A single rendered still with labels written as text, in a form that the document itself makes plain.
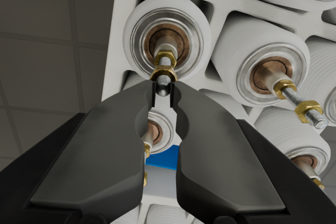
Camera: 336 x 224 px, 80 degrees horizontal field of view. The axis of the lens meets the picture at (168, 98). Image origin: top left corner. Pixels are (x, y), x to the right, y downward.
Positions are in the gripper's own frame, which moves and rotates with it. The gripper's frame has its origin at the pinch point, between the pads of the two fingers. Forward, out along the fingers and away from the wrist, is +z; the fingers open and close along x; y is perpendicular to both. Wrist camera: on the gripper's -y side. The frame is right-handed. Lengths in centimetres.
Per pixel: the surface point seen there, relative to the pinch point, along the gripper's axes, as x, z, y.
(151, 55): -1.3, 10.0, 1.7
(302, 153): 20.2, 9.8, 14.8
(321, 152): 22.7, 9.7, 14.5
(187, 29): 2.2, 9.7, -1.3
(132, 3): -4.3, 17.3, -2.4
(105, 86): -8.8, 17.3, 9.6
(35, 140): -37, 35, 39
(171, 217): 3.4, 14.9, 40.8
